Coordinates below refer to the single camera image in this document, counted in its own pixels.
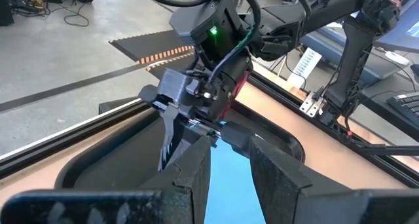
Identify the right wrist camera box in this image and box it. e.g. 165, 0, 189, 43
169, 0, 230, 47

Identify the black keyboard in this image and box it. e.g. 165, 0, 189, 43
386, 92, 419, 127

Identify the black aluminium table frame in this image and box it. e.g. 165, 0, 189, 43
0, 73, 419, 187

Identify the grey laptop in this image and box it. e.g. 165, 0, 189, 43
373, 1, 419, 53

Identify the floor cable bundle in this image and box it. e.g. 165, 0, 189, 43
9, 0, 90, 28

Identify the black plastic tray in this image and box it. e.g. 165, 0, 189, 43
54, 98, 306, 192

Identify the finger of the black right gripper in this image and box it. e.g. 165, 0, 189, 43
221, 121, 253, 158
158, 107, 181, 171

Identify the blue round plate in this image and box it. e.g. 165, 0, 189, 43
204, 138, 266, 224

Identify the silver aluminium bracket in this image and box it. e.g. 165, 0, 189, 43
299, 90, 325, 119

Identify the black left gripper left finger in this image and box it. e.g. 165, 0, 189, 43
140, 135, 212, 224

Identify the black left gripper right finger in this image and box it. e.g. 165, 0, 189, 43
248, 137, 353, 224

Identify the black orange-striped floor mat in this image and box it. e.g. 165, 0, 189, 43
145, 52, 197, 81
109, 29, 197, 65

